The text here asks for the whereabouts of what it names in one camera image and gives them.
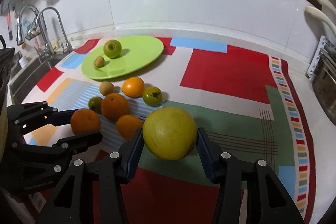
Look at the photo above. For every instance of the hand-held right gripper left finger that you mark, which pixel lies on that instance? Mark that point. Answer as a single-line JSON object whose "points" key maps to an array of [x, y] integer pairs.
{"points": [[133, 154]]}

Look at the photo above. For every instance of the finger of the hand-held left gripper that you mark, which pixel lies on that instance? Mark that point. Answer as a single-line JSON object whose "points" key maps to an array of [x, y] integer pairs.
{"points": [[61, 117], [81, 140]]}

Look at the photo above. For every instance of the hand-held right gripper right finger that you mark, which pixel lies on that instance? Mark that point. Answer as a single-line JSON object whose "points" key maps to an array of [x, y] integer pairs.
{"points": [[208, 157]]}

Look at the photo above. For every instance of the yellow grapefruit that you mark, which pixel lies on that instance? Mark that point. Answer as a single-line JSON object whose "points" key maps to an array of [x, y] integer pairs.
{"points": [[169, 133]]}

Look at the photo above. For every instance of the small green citrus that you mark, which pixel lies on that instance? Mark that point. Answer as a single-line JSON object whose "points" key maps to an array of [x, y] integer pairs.
{"points": [[94, 104]]}

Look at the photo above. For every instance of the large dark orange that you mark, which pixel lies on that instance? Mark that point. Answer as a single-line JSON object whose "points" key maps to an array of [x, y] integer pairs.
{"points": [[115, 106]]}

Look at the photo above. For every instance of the steel sink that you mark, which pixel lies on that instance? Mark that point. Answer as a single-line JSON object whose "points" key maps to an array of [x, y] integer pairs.
{"points": [[31, 71]]}

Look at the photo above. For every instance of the green tomato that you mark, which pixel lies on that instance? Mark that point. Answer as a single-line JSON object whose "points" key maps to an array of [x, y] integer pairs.
{"points": [[152, 96]]}

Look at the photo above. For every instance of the small brown kiwi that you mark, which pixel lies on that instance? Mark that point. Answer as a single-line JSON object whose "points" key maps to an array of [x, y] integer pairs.
{"points": [[99, 61]]}

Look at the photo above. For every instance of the bright orange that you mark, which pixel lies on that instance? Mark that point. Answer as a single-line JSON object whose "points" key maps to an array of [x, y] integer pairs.
{"points": [[133, 87]]}

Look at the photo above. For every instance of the green apple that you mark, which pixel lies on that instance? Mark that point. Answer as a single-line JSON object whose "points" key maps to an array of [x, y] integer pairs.
{"points": [[112, 49]]}

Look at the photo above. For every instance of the colourful patterned mat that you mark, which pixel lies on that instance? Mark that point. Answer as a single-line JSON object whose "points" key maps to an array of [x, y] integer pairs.
{"points": [[225, 69]]}

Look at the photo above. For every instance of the green plate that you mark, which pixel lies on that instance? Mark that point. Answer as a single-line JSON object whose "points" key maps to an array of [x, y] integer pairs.
{"points": [[139, 56]]}

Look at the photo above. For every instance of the chrome faucet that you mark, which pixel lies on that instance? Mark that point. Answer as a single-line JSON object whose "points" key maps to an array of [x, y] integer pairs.
{"points": [[53, 12], [28, 7]]}

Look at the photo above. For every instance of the metal tray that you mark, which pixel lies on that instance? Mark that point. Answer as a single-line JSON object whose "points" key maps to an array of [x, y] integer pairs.
{"points": [[324, 87]]}

